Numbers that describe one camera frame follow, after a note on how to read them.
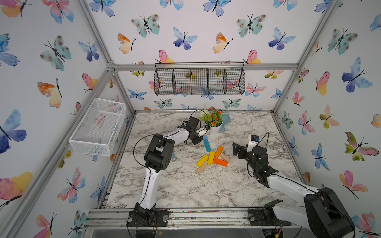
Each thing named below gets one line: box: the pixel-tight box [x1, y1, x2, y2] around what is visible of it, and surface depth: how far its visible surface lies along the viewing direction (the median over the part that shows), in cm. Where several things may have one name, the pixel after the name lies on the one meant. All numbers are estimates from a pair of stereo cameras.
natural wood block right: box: [219, 152, 232, 164], surface depth 96 cm
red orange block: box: [213, 157, 229, 167], surface depth 95 cm
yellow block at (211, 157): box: [207, 151, 215, 166], surface depth 95 cm
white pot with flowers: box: [199, 109, 224, 136], surface depth 99 cm
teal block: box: [203, 138, 212, 153], surface depth 103 cm
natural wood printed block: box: [196, 162, 208, 174], surface depth 92 cm
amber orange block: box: [214, 145, 224, 158], surface depth 101 cm
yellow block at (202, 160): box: [196, 154, 209, 168], surface depth 95 cm
